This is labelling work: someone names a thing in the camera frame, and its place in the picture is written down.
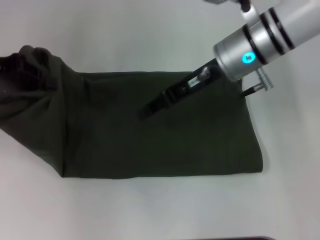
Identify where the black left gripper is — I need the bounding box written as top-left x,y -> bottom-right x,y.
0,55 -> 58,96

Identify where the small silver gripper plug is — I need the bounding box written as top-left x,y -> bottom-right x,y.
198,66 -> 213,81

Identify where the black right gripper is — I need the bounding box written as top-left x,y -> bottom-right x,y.
138,57 -> 224,122

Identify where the dark right arm cable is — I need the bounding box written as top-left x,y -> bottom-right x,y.
239,85 -> 263,99

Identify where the dark green FREE T-shirt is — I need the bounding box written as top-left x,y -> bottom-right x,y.
0,44 -> 265,180

